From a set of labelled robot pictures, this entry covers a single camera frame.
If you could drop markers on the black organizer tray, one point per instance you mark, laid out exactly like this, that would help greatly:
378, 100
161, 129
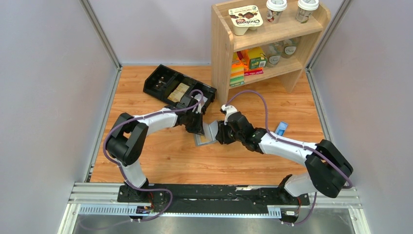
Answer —
163, 80

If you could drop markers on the orange snack bag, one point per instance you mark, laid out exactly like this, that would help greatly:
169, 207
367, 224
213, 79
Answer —
238, 61

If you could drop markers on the glass jar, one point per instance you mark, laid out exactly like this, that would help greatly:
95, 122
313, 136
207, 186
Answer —
290, 46
273, 54

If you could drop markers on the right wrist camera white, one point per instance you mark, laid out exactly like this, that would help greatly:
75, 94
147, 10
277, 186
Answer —
228, 110

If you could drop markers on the blue card on table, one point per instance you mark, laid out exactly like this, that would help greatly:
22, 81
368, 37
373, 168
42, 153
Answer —
281, 128

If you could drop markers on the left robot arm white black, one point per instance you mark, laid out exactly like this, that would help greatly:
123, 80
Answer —
124, 143

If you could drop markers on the left paper coffee cup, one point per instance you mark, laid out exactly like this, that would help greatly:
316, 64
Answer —
275, 8

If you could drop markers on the right glass jar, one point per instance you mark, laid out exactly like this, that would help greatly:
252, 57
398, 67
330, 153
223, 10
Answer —
290, 46

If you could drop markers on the red flat packet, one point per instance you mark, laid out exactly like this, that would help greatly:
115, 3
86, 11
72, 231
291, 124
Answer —
253, 72

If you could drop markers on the Chobani yogurt pack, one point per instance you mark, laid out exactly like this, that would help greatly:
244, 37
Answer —
245, 18

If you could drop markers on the tan cards in tray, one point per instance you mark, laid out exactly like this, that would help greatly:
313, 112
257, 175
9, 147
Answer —
178, 92

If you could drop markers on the colourful sticky note stack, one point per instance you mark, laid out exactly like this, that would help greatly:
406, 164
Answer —
236, 75

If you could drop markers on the right paper coffee cup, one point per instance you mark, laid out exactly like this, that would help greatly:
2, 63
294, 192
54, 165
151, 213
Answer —
305, 10

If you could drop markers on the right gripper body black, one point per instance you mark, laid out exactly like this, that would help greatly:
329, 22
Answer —
224, 133

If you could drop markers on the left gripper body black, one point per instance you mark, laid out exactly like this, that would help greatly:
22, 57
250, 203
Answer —
196, 124

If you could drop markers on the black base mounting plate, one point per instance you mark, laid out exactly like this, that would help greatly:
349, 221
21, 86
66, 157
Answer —
210, 199

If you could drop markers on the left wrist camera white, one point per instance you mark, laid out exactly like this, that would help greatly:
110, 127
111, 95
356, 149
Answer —
198, 108

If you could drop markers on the grey card in tray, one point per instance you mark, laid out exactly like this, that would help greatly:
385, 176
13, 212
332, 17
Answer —
201, 99

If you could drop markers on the left glass jar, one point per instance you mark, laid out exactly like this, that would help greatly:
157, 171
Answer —
273, 54

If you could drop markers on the paper coffee cup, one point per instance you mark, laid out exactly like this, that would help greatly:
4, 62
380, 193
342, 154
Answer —
305, 10
275, 8

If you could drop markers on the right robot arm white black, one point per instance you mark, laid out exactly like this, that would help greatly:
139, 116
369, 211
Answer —
327, 169

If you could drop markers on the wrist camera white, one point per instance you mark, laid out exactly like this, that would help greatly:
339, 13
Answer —
198, 108
228, 110

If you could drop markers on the green yellow box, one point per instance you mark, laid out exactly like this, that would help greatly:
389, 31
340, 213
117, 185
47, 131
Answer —
254, 57

